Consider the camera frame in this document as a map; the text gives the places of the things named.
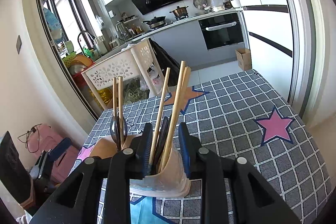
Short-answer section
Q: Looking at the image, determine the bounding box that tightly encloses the grey metal knife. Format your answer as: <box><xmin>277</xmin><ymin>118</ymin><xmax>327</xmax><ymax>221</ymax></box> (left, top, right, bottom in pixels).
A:
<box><xmin>153</xmin><ymin>117</ymin><xmax>170</xmax><ymax>165</ymax></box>

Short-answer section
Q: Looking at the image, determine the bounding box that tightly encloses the bamboo chopstick blue patterned end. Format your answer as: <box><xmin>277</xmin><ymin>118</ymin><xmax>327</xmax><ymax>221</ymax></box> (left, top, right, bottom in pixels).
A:
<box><xmin>157</xmin><ymin>66</ymin><xmax>192</xmax><ymax>172</ymax></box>

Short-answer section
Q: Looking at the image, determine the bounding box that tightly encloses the bamboo chopstick with engraving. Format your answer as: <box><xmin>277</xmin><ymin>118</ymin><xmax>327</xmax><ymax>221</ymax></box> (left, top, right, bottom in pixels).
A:
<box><xmin>118</xmin><ymin>76</ymin><xmax>124</xmax><ymax>147</ymax></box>

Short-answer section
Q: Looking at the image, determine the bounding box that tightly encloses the thin curved bamboo chopstick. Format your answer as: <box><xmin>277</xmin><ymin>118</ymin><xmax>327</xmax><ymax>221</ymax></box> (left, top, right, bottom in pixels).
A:
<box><xmin>149</xmin><ymin>67</ymin><xmax>170</xmax><ymax>166</ymax></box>

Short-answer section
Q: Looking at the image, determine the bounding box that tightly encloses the curved kitchen faucet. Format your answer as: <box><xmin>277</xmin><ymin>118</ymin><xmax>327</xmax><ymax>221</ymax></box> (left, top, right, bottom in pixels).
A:
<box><xmin>77</xmin><ymin>31</ymin><xmax>96</xmax><ymax>51</ymax></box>

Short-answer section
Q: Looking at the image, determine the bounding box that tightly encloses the pink bag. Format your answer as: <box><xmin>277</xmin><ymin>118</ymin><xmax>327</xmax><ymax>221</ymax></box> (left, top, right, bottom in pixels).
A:
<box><xmin>26</xmin><ymin>124</ymin><xmax>79</xmax><ymax>183</ymax></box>

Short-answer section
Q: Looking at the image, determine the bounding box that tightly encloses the white plastic utensil holder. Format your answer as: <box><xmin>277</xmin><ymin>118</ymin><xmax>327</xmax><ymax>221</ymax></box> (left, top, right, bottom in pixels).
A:
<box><xmin>81</xmin><ymin>136</ymin><xmax>191</xmax><ymax>198</ymax></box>

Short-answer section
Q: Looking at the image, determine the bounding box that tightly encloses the grey checked star tablecloth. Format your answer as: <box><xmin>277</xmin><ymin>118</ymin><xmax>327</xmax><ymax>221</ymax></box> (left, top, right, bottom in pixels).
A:
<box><xmin>71</xmin><ymin>70</ymin><xmax>332</xmax><ymax>223</ymax></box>

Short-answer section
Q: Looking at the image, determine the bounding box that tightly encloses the white perforated storage cart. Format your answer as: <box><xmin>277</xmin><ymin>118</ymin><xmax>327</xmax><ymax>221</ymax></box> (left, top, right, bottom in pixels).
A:
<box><xmin>81</xmin><ymin>38</ymin><xmax>163</xmax><ymax>110</ymax></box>

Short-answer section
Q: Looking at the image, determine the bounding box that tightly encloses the cardboard box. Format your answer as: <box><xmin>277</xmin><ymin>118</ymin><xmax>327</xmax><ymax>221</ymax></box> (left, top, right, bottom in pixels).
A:
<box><xmin>235</xmin><ymin>48</ymin><xmax>252</xmax><ymax>71</ymax></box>

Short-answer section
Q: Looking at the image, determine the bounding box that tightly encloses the black garment on cart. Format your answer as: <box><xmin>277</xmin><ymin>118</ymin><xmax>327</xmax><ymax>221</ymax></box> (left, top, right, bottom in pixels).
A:
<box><xmin>149</xmin><ymin>38</ymin><xmax>180</xmax><ymax>86</ymax></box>

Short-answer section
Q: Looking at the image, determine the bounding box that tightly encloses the black built-in oven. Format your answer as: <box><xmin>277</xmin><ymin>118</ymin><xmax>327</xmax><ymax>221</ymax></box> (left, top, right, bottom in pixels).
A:
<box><xmin>198</xmin><ymin>12</ymin><xmax>244</xmax><ymax>50</ymax></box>

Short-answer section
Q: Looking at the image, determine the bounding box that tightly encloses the black wok pan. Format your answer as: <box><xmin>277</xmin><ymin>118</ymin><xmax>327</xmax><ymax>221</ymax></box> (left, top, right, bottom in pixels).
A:
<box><xmin>143</xmin><ymin>16</ymin><xmax>166</xmax><ymax>28</ymax></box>

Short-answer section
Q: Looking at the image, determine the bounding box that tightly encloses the white refrigerator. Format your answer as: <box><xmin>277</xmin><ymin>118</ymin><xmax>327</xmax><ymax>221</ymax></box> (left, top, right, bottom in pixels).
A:
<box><xmin>243</xmin><ymin>6</ymin><xmax>293</xmax><ymax>100</ymax></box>

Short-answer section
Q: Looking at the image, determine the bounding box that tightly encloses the brass cooking pot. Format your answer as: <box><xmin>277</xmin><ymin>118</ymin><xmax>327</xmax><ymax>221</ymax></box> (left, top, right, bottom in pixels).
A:
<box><xmin>170</xmin><ymin>6</ymin><xmax>189</xmax><ymax>18</ymax></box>

